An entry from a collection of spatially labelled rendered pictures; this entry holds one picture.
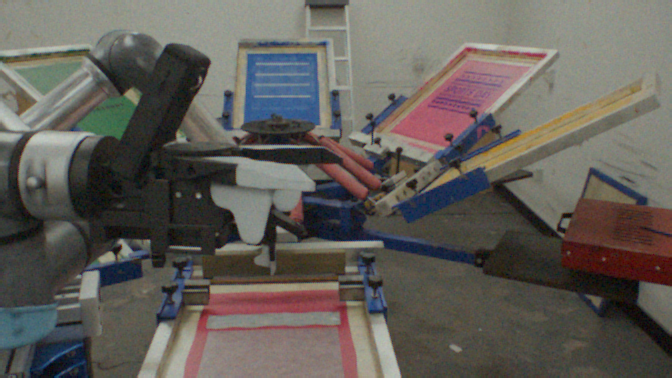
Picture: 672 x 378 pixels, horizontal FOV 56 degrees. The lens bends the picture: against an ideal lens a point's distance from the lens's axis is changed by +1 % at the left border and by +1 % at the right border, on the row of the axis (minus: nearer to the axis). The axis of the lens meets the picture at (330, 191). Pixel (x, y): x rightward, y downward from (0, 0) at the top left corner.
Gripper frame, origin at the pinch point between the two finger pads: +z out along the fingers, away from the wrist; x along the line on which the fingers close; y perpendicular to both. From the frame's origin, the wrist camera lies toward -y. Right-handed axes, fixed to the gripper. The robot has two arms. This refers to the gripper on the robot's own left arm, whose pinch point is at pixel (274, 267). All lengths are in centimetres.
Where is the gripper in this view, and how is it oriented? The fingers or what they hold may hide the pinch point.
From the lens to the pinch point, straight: 180.6
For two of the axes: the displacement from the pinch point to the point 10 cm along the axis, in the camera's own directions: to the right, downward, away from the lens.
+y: -10.0, 0.2, -0.6
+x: 0.6, 3.0, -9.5
